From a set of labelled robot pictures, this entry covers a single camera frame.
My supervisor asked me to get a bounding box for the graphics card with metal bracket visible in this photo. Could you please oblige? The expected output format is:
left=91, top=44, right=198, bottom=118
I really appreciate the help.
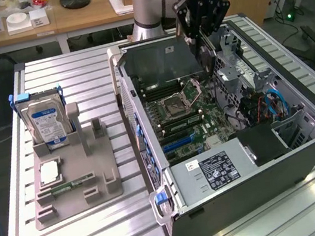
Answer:
left=172, top=9, right=221, bottom=84

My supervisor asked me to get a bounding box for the stack of papers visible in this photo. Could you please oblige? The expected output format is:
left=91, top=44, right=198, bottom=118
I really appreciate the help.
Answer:
left=107, top=0, right=135, bottom=17

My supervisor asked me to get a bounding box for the metal disk bay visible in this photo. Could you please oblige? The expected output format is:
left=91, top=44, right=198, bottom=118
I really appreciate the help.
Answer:
left=209, top=45, right=265, bottom=109

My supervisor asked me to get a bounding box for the metal socket cover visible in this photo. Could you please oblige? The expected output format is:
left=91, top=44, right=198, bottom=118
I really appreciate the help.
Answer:
left=179, top=76, right=206, bottom=109

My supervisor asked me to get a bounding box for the CPU socket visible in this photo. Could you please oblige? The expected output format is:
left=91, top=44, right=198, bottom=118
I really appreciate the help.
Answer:
left=160, top=91, right=190, bottom=121

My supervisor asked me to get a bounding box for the wooden desk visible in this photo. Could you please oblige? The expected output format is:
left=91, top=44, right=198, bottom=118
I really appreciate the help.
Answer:
left=0, top=0, right=220, bottom=57

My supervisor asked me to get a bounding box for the RAM stick with dark chips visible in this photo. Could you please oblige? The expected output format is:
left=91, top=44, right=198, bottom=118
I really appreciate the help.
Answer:
left=162, top=115, right=205, bottom=138

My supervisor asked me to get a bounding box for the green motherboard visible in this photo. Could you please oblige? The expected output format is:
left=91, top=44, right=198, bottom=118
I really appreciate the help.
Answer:
left=138, top=66, right=245, bottom=170

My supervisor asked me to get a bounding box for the long black expansion slot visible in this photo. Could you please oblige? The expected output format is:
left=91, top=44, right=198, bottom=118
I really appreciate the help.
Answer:
left=158, top=130, right=190, bottom=149

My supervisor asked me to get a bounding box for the blue expansion slot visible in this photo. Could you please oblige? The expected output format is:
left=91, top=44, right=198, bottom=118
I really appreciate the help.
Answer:
left=160, top=134, right=197, bottom=156

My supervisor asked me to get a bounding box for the black fan shroud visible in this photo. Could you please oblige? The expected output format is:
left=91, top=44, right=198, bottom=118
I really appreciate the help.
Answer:
left=236, top=119, right=295, bottom=170

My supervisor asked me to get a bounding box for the small white box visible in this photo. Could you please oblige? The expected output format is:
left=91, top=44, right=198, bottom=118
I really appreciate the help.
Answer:
left=28, top=7, right=50, bottom=29

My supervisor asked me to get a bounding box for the red packet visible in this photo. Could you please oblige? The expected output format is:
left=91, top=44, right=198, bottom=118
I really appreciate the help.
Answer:
left=31, top=0, right=47, bottom=10

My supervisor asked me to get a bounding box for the black label sticker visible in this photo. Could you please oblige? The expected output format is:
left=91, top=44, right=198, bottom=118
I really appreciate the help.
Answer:
left=140, top=148, right=162, bottom=194

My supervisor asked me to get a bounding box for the white box with round dish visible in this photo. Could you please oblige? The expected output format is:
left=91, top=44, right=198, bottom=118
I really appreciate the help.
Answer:
left=4, top=10, right=33, bottom=36

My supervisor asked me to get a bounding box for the silver power supply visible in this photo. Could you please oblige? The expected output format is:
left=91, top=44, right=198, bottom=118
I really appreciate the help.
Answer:
left=165, top=134, right=264, bottom=210

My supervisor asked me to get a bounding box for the hard disk with blue caddy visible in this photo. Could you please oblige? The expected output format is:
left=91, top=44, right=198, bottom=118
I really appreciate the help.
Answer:
left=7, top=83, right=75, bottom=158

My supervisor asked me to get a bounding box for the blue case latch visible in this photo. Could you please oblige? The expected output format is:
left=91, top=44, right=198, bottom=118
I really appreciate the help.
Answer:
left=154, top=192, right=167, bottom=206

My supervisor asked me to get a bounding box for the black PC case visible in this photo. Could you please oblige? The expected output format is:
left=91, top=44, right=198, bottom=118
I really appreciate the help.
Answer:
left=103, top=0, right=315, bottom=236

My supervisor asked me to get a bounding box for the grey parts rack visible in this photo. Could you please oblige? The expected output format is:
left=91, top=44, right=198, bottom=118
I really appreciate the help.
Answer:
left=16, top=96, right=129, bottom=233

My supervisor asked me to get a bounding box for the silver CPU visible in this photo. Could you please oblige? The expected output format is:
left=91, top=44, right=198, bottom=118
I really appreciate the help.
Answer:
left=37, top=161, right=63, bottom=187

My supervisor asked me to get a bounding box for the green RAM stick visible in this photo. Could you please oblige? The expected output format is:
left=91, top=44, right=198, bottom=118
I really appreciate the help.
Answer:
left=50, top=179, right=85, bottom=200

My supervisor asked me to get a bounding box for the red wire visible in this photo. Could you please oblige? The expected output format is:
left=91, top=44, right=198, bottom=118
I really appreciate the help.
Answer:
left=257, top=96, right=268, bottom=120

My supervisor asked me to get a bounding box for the blue wire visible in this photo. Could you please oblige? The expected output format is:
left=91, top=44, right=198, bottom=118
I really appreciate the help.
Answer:
left=264, top=86, right=291, bottom=120

